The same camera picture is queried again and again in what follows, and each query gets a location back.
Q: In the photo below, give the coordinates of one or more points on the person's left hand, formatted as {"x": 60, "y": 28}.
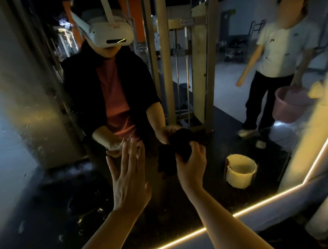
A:
{"x": 129, "y": 183}

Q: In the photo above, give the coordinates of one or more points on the person's right hand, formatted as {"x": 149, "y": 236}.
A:
{"x": 192, "y": 169}

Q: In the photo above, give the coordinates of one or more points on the dark brown cleaning cloth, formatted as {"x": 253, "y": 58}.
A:
{"x": 180, "y": 141}

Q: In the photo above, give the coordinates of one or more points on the large wall mirror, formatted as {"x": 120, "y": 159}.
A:
{"x": 16, "y": 141}

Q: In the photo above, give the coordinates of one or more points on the person's left forearm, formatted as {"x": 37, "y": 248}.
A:
{"x": 114, "y": 239}

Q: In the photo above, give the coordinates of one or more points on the person's right forearm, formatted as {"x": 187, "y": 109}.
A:
{"x": 230, "y": 226}

